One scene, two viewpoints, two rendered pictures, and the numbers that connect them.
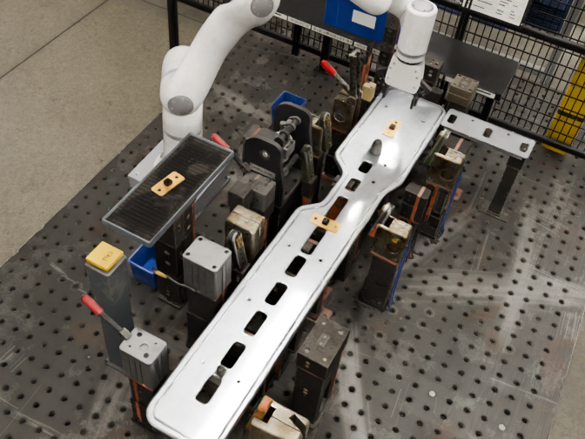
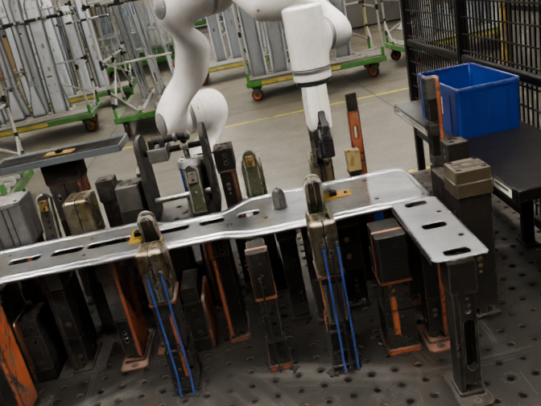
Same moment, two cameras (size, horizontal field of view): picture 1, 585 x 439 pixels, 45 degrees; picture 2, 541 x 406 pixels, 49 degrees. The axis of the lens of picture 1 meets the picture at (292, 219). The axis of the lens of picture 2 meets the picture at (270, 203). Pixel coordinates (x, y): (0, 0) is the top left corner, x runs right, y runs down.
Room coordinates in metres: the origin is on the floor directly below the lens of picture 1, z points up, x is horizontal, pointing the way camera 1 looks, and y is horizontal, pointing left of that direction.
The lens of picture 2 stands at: (1.06, -1.41, 1.50)
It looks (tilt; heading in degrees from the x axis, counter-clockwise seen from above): 20 degrees down; 67
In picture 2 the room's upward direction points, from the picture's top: 12 degrees counter-clockwise
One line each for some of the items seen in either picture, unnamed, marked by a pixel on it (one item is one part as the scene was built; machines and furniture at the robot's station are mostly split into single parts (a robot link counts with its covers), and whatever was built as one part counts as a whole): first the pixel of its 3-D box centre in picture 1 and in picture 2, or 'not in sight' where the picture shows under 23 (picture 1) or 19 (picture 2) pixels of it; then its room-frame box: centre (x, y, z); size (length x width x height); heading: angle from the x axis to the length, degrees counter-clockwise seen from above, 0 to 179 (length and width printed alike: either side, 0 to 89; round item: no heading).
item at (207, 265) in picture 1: (207, 301); (36, 268); (1.04, 0.19, 0.90); 0.13 x 0.10 x 0.41; 67
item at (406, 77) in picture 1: (406, 69); (316, 101); (1.71, -0.27, 1.23); 0.10 x 0.07 x 0.11; 67
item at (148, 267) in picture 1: (152, 264); not in sight; (1.26, 0.40, 0.74); 0.11 x 0.10 x 0.09; 157
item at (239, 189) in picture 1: (238, 237); (125, 245); (1.28, 0.14, 0.90); 0.05 x 0.05 x 0.40; 67
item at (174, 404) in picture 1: (324, 230); (130, 240); (1.26, -0.09, 1.00); 1.38 x 0.22 x 0.02; 157
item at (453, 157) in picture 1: (437, 194); (332, 291); (1.57, -0.44, 0.87); 0.12 x 0.09 x 0.35; 67
